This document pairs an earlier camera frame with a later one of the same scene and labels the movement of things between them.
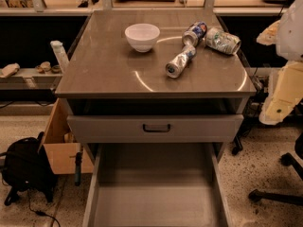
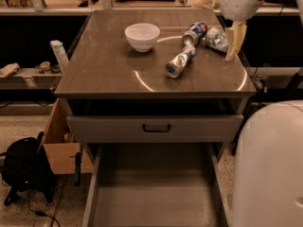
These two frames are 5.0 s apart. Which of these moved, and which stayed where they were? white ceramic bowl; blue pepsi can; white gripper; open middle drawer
Moved: white gripper
Stayed: open middle drawer; blue pepsi can; white ceramic bowl
